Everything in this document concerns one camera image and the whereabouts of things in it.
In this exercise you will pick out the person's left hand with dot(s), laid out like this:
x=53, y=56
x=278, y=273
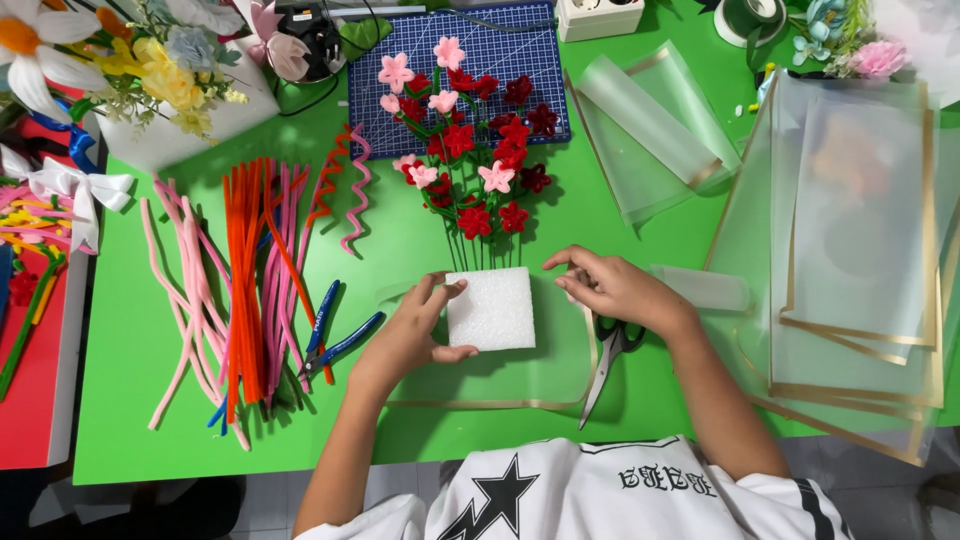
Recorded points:
x=401, y=341

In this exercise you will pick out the person's right hand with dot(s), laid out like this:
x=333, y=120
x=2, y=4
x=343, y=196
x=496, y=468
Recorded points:
x=626, y=294

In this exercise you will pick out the person's right fingers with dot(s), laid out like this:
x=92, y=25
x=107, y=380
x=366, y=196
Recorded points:
x=574, y=262

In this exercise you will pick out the white foam block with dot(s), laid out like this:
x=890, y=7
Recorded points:
x=492, y=309

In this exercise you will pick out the clear gold-edged wrapping sheet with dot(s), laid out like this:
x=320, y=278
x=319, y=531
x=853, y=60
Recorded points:
x=540, y=375

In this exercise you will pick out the folded clear wrapping sheet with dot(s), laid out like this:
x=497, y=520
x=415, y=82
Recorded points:
x=645, y=135

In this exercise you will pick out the red pink pipe cleaner flowers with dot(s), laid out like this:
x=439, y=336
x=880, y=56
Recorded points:
x=469, y=142

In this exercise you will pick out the curled pink pipe cleaner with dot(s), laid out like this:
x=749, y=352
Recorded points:
x=358, y=191

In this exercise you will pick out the blue grid cutting mat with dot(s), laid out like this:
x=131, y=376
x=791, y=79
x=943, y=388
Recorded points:
x=495, y=45

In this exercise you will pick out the person's white printed shirt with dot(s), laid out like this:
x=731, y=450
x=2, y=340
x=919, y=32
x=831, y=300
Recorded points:
x=600, y=495

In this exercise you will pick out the white power strip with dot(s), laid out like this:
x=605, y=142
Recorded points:
x=600, y=19

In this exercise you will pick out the curled orange pipe cleaner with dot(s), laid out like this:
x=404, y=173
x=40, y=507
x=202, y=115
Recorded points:
x=327, y=180

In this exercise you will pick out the stack of gold-edged clear sheets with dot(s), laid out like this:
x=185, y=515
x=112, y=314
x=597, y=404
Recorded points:
x=855, y=247

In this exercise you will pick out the green floral tape roll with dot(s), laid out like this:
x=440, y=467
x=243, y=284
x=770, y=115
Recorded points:
x=739, y=22

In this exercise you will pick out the green fabric leaf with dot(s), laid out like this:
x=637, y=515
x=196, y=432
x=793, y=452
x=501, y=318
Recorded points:
x=365, y=36

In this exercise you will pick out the pile of orange pipe cleaners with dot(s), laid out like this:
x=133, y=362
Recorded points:
x=244, y=285

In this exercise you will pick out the black hot glue gun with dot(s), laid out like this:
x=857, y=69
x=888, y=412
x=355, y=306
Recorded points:
x=311, y=37

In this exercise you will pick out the blue and pink artificial flowers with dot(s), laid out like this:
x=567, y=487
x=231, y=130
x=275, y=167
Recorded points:
x=855, y=41

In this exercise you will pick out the pink fabric flower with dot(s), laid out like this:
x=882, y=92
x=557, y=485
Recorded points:
x=281, y=49

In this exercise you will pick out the white flower pot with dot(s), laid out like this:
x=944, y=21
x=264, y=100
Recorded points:
x=225, y=112

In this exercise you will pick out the blue pipe cleaner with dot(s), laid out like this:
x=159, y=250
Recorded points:
x=219, y=416

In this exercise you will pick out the pile of pink pipe cleaners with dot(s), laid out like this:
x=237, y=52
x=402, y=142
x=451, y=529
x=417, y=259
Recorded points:
x=187, y=300

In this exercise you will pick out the artificial flower bouquet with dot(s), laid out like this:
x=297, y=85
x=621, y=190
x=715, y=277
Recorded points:
x=150, y=60

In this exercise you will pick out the white ribbon bow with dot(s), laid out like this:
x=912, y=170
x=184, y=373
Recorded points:
x=75, y=187

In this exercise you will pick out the blue ribbon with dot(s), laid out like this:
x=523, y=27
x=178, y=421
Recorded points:
x=75, y=142

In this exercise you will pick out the colourful pipe cleaner flower bundle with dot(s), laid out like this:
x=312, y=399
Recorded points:
x=30, y=225

